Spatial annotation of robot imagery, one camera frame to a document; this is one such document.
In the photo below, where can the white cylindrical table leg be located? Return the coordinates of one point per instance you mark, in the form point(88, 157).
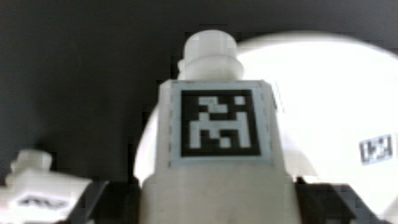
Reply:
point(215, 181)

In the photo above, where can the white cross-shaped table base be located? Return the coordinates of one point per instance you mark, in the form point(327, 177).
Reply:
point(41, 192)

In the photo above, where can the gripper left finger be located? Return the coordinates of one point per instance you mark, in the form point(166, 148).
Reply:
point(107, 204)

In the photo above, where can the white round table top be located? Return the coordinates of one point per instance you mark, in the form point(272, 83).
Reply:
point(333, 76)

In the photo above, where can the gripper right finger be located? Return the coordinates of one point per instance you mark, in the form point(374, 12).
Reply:
point(331, 204)

